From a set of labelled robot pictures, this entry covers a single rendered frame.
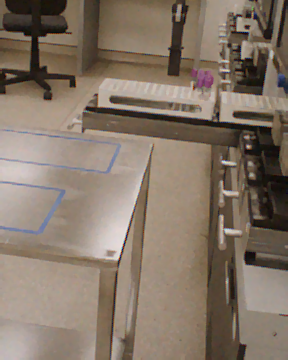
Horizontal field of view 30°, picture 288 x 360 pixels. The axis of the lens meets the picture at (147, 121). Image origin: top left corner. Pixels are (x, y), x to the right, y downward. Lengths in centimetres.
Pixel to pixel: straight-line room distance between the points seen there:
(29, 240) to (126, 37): 424
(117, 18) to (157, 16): 37
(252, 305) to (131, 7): 422
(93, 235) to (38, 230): 9
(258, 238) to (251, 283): 8
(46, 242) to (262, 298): 35
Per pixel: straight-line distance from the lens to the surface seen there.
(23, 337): 147
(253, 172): 111
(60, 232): 85
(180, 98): 135
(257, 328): 91
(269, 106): 138
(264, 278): 95
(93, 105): 139
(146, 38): 497
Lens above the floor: 128
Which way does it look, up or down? 21 degrees down
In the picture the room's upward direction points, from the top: 5 degrees clockwise
